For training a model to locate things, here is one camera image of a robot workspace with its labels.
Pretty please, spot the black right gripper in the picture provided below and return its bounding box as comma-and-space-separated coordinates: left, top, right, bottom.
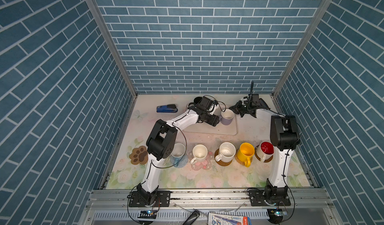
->
229, 101, 252, 118

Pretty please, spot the black mug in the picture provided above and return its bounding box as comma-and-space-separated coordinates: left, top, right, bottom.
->
188, 96, 202, 107

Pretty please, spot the beige serving tray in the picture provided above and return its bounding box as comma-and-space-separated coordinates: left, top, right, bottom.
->
184, 117, 238, 136

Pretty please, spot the lavender mug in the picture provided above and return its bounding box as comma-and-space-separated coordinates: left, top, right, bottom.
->
220, 109, 235, 126

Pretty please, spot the white mug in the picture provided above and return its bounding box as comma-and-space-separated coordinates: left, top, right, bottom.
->
215, 142, 236, 163
191, 145, 208, 165

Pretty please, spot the yellow mug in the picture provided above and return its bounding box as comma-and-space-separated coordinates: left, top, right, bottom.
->
237, 143, 255, 168

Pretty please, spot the light blue patterned mug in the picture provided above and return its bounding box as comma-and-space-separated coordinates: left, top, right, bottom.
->
171, 143, 186, 157

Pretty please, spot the red interior mug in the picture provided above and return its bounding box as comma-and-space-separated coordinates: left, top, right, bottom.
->
259, 142, 274, 154

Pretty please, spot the pink flower coaster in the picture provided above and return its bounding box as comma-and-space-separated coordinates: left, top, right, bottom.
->
189, 155, 213, 171

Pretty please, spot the grey blue woven coaster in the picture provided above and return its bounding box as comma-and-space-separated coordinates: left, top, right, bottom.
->
170, 155, 189, 169

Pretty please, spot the dark brown round coaster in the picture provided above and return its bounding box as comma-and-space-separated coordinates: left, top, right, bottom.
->
255, 146, 273, 163

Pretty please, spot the cork woven coaster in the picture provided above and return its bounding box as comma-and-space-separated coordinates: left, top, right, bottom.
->
235, 152, 245, 167

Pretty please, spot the paw print coaster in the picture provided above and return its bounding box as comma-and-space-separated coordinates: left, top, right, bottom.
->
129, 146, 148, 165

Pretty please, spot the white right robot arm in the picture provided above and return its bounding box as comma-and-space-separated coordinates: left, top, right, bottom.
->
229, 94, 300, 207

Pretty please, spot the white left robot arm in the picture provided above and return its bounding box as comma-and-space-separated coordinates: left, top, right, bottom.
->
128, 95, 221, 207

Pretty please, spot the blue black stapler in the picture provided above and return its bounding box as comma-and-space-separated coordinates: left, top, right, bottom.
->
156, 104, 178, 113

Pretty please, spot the printed paper package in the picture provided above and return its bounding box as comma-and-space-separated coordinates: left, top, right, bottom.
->
208, 213, 252, 225

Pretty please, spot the black remote handle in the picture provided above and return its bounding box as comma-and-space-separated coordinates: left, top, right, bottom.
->
183, 210, 201, 225

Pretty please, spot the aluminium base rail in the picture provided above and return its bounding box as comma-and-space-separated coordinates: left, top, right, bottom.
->
79, 187, 342, 225

